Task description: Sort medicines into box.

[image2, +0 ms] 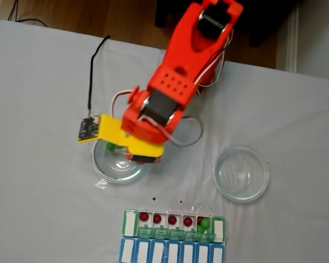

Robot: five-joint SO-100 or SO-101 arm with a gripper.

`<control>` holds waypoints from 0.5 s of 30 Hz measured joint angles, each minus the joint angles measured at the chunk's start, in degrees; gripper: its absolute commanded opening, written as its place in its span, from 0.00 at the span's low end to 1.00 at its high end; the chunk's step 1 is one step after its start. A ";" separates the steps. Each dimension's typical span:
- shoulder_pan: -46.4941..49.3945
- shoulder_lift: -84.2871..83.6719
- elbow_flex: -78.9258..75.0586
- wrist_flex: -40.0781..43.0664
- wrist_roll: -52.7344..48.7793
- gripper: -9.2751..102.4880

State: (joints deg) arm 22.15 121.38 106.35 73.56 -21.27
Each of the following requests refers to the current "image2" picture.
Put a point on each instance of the red candy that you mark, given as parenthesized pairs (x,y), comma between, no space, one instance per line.
(187,221)
(172,219)
(199,219)
(144,217)
(157,218)

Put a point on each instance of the green candy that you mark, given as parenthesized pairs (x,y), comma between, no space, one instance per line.
(200,229)
(205,223)
(109,146)

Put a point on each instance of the weekly pill organizer box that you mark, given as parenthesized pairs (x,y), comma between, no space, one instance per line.
(159,249)

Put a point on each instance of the clear glass dish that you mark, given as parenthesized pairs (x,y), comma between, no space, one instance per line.
(118,172)
(244,194)

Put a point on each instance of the white tablecloth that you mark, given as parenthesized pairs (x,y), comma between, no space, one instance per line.
(44,191)

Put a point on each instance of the dark wooden furniture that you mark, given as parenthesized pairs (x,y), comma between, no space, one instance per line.
(263,22)

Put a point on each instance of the white door trim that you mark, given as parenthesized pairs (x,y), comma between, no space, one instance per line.
(292,41)

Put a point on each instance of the camera board in yellow mount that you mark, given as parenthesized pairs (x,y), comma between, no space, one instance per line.
(109,128)

